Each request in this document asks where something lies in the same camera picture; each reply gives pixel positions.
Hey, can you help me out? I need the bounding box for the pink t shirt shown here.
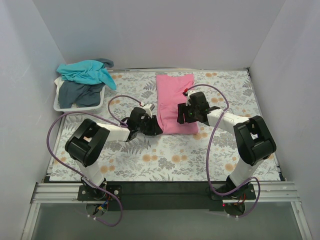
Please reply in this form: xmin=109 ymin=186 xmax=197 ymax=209
xmin=156 ymin=74 xmax=199 ymax=135

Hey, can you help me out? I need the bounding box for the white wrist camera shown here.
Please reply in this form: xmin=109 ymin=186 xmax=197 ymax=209
xmin=182 ymin=89 xmax=196 ymax=106
xmin=140 ymin=102 xmax=155 ymax=118

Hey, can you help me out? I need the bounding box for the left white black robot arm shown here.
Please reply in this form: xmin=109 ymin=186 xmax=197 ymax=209
xmin=64 ymin=103 xmax=163 ymax=200

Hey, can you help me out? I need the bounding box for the purple cable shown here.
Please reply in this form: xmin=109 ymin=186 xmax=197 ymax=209
xmin=186 ymin=83 xmax=261 ymax=219
xmin=46 ymin=95 xmax=146 ymax=227

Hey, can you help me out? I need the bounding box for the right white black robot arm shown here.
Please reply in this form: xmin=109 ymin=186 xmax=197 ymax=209
xmin=177 ymin=89 xmax=277 ymax=199

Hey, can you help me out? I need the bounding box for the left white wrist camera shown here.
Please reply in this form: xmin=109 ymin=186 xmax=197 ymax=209
xmin=140 ymin=102 xmax=155 ymax=118

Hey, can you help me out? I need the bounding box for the teal t shirt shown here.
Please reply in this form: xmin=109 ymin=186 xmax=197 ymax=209
xmin=56 ymin=60 xmax=117 ymax=91

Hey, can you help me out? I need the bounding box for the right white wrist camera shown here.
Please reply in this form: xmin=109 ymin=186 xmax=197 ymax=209
xmin=182 ymin=89 xmax=196 ymax=106

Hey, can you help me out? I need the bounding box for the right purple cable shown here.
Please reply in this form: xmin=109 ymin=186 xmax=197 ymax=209
xmin=186 ymin=83 xmax=261 ymax=219

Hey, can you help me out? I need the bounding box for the aluminium frame rail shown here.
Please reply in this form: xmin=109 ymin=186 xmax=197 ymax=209
xmin=29 ymin=179 xmax=312 ymax=240

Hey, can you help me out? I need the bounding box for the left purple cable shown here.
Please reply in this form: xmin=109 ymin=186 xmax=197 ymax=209
xmin=46 ymin=95 xmax=146 ymax=227

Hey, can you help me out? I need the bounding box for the white plastic basket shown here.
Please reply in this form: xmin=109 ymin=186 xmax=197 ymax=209
xmin=53 ymin=77 xmax=105 ymax=113

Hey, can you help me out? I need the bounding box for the grey blue t shirt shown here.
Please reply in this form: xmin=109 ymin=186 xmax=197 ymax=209
xmin=54 ymin=58 xmax=117 ymax=109

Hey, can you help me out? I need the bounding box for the floral patterned table mat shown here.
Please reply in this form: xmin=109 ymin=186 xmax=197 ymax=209
xmin=48 ymin=69 xmax=285 ymax=183

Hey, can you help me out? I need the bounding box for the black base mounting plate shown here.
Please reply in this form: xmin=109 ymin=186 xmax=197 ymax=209
xmin=77 ymin=181 xmax=257 ymax=211

